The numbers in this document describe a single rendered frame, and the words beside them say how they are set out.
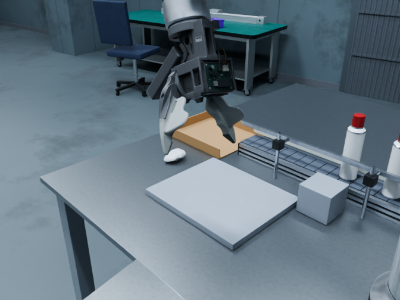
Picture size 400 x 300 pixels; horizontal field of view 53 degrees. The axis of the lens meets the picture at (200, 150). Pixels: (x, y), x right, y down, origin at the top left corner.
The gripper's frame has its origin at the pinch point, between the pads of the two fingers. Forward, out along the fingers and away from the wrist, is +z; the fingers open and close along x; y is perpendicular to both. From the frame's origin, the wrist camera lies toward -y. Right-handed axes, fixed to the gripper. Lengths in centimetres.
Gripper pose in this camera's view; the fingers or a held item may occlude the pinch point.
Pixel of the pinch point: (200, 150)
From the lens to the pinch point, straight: 66.7
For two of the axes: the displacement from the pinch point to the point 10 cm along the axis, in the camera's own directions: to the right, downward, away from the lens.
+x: 7.6, -1.3, 6.4
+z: 1.5, 9.9, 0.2
